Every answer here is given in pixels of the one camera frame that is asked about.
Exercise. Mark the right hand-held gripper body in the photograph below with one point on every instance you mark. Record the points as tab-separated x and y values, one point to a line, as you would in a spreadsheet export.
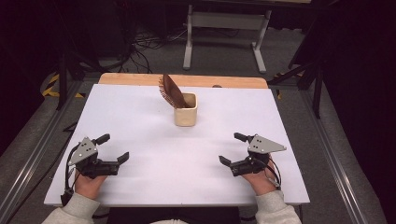
263	144

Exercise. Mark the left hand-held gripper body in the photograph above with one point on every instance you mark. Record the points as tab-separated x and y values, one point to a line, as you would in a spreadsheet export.
84	152

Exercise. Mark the cream square cup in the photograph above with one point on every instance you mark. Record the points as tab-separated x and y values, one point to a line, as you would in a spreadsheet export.
185	117

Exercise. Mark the brown wooden hairbrush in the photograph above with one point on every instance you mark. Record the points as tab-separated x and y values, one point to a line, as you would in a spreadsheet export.
172	91

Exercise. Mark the person's left hand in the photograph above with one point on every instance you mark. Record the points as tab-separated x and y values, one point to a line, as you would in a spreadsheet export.
88	186

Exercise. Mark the person's right hand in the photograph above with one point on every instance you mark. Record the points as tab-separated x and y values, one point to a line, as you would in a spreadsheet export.
261	182

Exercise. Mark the white table board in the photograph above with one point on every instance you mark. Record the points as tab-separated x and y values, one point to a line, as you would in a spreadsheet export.
155	155

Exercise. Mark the black metal stand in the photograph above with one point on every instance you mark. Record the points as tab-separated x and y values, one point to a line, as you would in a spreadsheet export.
62	81
317	93

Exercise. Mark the yellow black hazard tape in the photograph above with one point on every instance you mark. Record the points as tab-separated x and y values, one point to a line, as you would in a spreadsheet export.
49	90

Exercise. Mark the aluminium floor rail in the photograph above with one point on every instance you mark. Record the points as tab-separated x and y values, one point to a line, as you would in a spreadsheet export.
34	158
336	168

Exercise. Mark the white metal desk frame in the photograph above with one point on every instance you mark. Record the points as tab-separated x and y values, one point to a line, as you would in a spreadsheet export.
225	21

